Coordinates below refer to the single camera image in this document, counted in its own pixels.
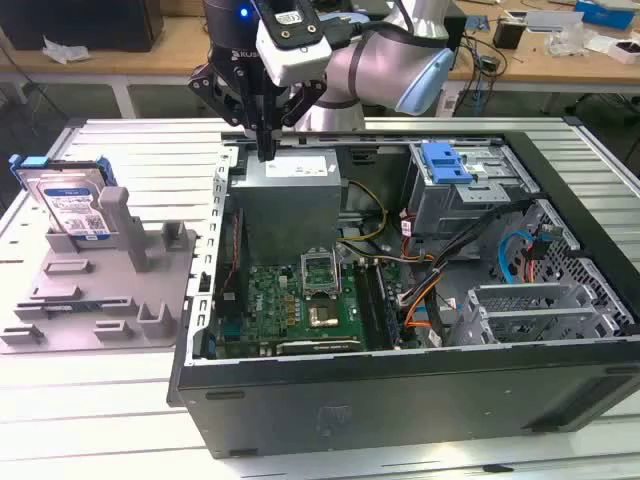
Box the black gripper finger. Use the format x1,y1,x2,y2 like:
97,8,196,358
267,79,327,162
188,63,269,162

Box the hard disk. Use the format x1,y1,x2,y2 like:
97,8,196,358
8,154,118,250

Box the blue disk data wire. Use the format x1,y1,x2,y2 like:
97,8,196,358
497,228,532,285

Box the orange disk power wire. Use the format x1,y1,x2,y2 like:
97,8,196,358
523,219,565,287

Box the grey metal disk bay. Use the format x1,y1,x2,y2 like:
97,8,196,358
452,282,637,346

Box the long wooden desk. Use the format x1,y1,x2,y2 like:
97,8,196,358
0,0,640,120

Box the grey power supply unit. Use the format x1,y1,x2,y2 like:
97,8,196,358
228,148,344,254

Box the large black box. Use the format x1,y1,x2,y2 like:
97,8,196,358
0,0,165,54

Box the crumpled white plastic bag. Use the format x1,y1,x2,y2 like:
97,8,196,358
41,34,94,66

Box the blue plastic drive latch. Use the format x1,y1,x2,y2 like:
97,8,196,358
421,142,472,184

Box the grey metal drive cage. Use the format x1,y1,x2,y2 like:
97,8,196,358
403,142,542,251

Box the metal socket cover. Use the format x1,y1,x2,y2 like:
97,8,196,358
298,249,344,301

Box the green motherboard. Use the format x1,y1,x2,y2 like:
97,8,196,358
214,257,421,359

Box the small black cube box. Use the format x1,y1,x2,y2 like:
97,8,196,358
492,16,527,50

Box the black RAM slot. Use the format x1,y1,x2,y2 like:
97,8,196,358
373,260,403,350
353,259,384,351

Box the grey plastic parts rack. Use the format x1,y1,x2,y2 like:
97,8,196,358
0,185,200,356

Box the CPU socket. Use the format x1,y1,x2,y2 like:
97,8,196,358
305,298,342,331

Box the black graphics card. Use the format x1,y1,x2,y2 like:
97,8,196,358
274,338,362,357

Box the flat grey white box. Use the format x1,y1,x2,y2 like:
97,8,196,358
524,10,585,34

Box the green RAM stick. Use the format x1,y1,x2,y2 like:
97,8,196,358
43,299,104,314

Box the clear plastic bags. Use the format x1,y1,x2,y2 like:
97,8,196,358
543,22,601,57

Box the blue carton box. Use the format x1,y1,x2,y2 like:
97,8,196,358
573,0,637,29

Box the black open PC case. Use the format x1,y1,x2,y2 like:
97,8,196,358
166,128,640,460

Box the white tray with black insert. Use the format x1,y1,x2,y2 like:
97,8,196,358
606,39,640,65

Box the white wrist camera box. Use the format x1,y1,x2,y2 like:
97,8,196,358
255,0,334,87

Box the yellow black power wire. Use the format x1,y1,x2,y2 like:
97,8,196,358
339,179,390,245

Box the red white wire bundle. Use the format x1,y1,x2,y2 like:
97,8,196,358
398,209,436,265

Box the thick black cable bundle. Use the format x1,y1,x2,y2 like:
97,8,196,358
397,197,539,311

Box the orange black wire bundle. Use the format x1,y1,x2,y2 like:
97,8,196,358
403,269,444,330

